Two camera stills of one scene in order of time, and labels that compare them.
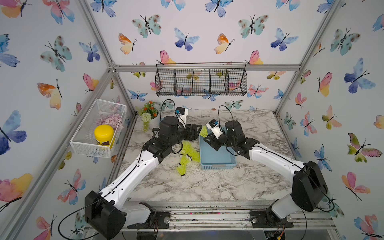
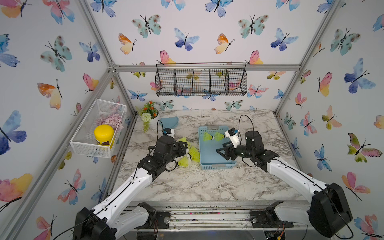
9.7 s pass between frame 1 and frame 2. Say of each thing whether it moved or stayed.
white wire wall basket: stayed
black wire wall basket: stayed
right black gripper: moved
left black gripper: moved
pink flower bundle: stayed
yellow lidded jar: stayed
